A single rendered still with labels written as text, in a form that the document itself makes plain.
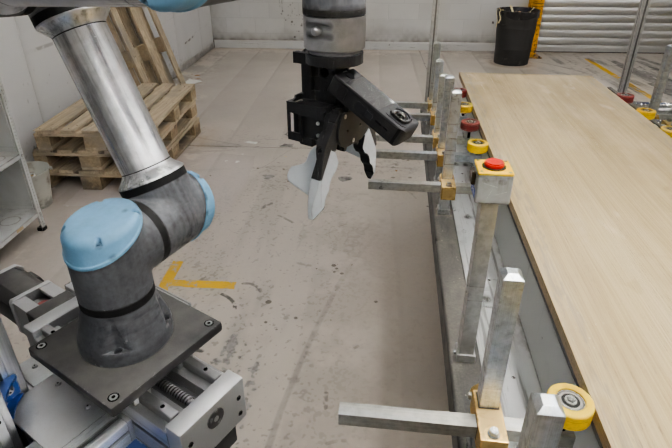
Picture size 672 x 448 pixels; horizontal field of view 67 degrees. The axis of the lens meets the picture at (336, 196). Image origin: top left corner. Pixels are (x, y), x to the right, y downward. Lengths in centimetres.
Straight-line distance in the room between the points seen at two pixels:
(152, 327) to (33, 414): 25
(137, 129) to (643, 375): 102
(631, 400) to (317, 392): 136
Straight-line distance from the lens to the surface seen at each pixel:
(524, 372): 150
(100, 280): 83
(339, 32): 61
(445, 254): 173
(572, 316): 126
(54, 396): 105
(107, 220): 83
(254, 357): 236
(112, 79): 90
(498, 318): 94
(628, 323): 129
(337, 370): 228
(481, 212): 112
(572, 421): 105
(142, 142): 89
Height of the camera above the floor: 165
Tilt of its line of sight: 28 degrees down
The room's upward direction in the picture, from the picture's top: straight up
